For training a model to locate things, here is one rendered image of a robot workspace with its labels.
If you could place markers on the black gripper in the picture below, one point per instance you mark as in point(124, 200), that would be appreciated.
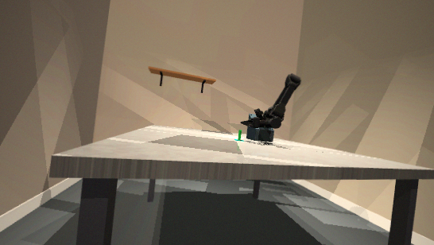
point(256, 122)

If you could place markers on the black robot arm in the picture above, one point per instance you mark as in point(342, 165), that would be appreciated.
point(275, 114)

